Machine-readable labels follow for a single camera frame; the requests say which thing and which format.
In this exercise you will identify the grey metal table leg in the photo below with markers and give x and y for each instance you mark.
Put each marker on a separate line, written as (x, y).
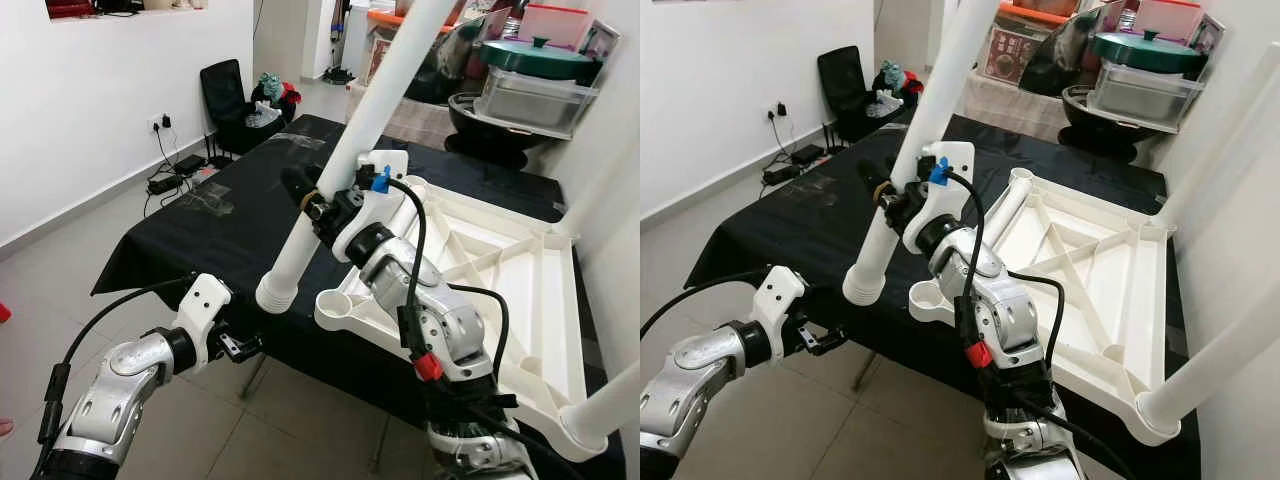
(255, 378)
(377, 458)
(867, 370)

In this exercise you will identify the pink box red lid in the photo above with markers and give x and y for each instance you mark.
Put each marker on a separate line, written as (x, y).
(553, 25)
(1168, 20)

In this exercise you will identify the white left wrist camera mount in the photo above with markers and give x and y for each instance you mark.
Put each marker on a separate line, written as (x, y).
(205, 310)
(782, 300)

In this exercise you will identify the black wok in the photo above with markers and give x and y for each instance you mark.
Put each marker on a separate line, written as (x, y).
(1110, 135)
(500, 140)

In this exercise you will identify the black plastic bag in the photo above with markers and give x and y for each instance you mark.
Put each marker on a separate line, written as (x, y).
(1060, 55)
(465, 60)

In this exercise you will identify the green pot lid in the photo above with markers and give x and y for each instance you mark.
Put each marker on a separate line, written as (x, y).
(1148, 52)
(538, 60)

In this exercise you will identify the black tablecloth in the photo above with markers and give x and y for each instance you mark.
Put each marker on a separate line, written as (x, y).
(220, 230)
(810, 225)

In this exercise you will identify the black wall plug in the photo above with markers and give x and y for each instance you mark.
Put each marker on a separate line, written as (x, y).
(161, 123)
(779, 110)

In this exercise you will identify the black kitchen appliance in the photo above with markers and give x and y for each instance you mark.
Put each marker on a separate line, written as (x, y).
(120, 6)

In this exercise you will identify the clear tape strip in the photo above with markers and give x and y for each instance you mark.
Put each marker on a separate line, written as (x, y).
(905, 132)
(298, 142)

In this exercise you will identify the black floor stand base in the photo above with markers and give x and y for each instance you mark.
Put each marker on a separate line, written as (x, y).
(338, 76)

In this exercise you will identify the red cloth item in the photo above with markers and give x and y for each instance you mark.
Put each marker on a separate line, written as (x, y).
(912, 82)
(291, 94)

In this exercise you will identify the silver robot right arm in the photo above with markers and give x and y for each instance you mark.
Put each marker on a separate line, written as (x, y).
(440, 320)
(1000, 310)

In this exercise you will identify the beige cloth covered stand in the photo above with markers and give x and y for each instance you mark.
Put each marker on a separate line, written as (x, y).
(420, 120)
(1010, 110)

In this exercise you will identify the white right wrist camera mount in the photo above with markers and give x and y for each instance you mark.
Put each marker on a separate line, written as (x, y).
(948, 195)
(380, 205)

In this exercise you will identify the grey printed box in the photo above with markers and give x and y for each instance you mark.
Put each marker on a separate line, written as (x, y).
(600, 50)
(1208, 42)

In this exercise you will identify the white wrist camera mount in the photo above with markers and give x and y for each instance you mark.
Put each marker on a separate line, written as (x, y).
(205, 310)
(782, 300)
(380, 205)
(948, 195)

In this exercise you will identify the clear tape cross patch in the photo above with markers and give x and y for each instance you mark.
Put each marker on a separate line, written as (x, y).
(818, 190)
(208, 200)

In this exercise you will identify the clear plastic storage box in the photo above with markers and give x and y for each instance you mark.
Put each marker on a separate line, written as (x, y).
(535, 100)
(1145, 95)

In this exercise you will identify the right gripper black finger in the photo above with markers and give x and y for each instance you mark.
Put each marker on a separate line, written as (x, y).
(875, 182)
(300, 188)

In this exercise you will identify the clear plastic bag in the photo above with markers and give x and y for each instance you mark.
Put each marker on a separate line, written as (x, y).
(882, 103)
(262, 113)

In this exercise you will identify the orange lidded storage box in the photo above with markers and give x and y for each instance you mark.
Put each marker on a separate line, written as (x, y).
(380, 50)
(1015, 50)

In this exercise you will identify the red kitchen appliance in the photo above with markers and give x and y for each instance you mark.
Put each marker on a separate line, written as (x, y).
(70, 8)

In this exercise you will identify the white plastic children table top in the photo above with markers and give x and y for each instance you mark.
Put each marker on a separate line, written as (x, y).
(1100, 300)
(540, 300)

